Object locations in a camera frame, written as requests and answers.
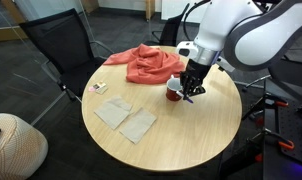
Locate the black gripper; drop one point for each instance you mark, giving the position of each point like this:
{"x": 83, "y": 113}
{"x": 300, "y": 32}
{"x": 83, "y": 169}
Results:
{"x": 196, "y": 69}

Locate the blue and white pen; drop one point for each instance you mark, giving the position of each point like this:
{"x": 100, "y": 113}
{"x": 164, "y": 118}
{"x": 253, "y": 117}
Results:
{"x": 188, "y": 99}

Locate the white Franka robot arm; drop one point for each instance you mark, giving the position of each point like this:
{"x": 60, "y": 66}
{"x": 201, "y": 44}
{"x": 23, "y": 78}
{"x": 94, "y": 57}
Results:
{"x": 257, "y": 33}

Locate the maroon patterned mug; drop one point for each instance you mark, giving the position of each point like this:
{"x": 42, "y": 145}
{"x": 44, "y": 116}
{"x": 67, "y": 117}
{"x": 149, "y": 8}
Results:
{"x": 172, "y": 94}

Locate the orange-red crumpled cloth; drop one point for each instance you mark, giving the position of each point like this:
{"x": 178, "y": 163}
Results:
{"x": 151, "y": 66}

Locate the black slim-backed chair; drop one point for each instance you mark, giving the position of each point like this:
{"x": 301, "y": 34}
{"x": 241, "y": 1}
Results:
{"x": 171, "y": 31}

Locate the brown paper napkin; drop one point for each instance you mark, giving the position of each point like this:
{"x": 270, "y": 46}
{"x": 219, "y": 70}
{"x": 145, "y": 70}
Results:
{"x": 137, "y": 125}
{"x": 112, "y": 111}

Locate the small pink packet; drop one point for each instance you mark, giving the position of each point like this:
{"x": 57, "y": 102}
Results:
{"x": 91, "y": 89}

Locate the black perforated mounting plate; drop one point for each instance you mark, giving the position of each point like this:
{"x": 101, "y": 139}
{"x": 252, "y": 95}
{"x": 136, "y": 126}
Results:
{"x": 296, "y": 130}

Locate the black robot cart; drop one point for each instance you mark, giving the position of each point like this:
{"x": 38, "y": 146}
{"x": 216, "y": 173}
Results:
{"x": 274, "y": 166}

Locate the white plate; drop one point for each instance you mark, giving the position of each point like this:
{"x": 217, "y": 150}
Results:
{"x": 14, "y": 150}

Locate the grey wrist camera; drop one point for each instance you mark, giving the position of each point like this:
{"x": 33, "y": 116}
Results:
{"x": 226, "y": 65}

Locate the wooden post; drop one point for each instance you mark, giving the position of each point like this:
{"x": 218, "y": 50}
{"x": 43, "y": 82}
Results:
{"x": 150, "y": 8}

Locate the black mesh chair grey frame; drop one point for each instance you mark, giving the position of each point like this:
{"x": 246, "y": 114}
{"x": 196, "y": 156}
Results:
{"x": 57, "y": 50}

